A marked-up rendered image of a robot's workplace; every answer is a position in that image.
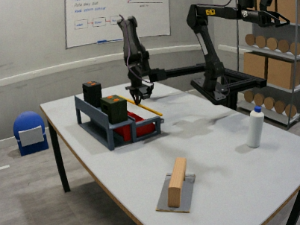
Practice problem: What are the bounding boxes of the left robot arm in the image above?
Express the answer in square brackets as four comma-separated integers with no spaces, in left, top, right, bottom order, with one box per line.
[187,0,254,102]

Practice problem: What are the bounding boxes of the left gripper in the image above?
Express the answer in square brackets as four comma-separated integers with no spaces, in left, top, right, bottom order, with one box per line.
[250,0,290,28]

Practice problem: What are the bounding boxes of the grey metal shelf rack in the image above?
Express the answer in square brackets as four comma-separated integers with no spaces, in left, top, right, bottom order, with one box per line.
[74,95,164,151]

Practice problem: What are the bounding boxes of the white bottle with blue cap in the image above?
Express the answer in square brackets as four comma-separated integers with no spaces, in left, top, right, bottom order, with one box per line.
[246,107,264,148]

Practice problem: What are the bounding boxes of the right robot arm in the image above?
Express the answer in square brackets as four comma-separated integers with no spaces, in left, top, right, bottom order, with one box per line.
[116,16,159,100]

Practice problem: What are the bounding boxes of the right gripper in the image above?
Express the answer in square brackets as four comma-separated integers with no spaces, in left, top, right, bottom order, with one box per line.
[125,79,154,105]

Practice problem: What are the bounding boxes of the sanding float with wooden handle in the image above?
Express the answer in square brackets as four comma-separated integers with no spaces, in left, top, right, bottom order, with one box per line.
[156,157,195,213]

